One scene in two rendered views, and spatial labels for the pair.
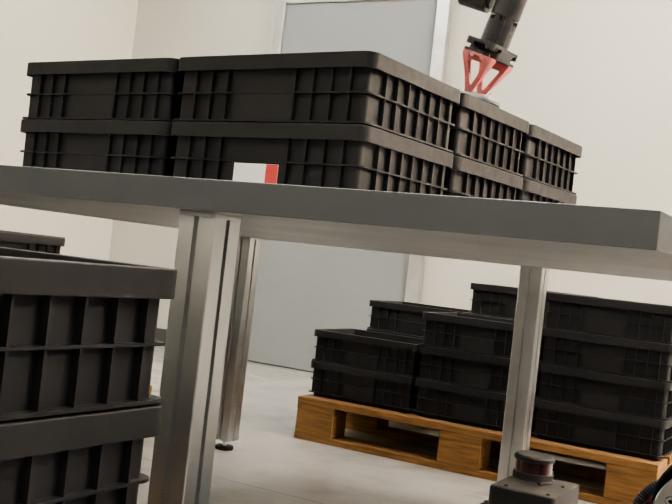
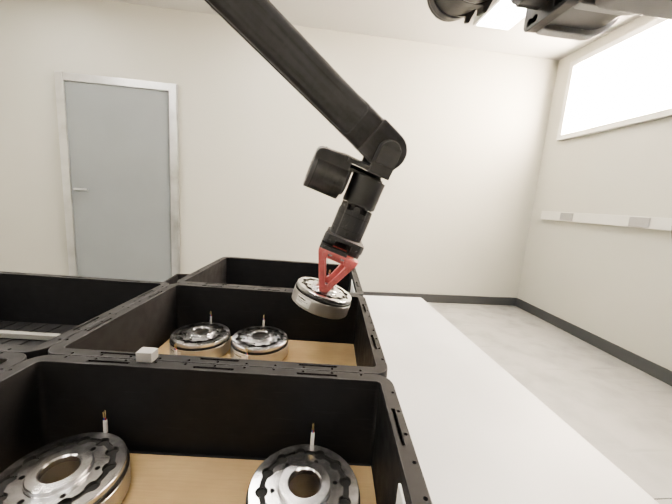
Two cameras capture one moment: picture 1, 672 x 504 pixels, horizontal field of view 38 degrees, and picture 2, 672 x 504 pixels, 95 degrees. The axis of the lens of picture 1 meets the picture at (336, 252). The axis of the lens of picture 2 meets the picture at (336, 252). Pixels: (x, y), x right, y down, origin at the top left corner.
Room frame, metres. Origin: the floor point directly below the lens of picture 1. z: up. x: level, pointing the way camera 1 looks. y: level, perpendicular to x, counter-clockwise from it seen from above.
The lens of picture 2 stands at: (1.45, 0.06, 1.12)
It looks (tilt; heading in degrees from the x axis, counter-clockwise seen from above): 10 degrees down; 325
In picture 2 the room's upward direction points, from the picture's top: 4 degrees clockwise
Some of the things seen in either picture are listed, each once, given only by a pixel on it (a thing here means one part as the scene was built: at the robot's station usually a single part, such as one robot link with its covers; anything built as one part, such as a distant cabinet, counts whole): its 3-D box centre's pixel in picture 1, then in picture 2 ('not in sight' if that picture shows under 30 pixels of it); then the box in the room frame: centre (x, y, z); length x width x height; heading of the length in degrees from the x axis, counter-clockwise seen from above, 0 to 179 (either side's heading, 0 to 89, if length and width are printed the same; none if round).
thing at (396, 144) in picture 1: (309, 173); not in sight; (1.66, 0.06, 0.76); 0.40 x 0.30 x 0.12; 56
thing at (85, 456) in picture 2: not in sight; (60, 471); (1.78, 0.11, 0.86); 0.05 x 0.05 x 0.01
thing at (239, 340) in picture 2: not in sight; (260, 338); (1.96, -0.15, 0.86); 0.10 x 0.10 x 0.01
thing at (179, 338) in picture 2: not in sight; (201, 334); (2.03, -0.06, 0.86); 0.10 x 0.10 x 0.01
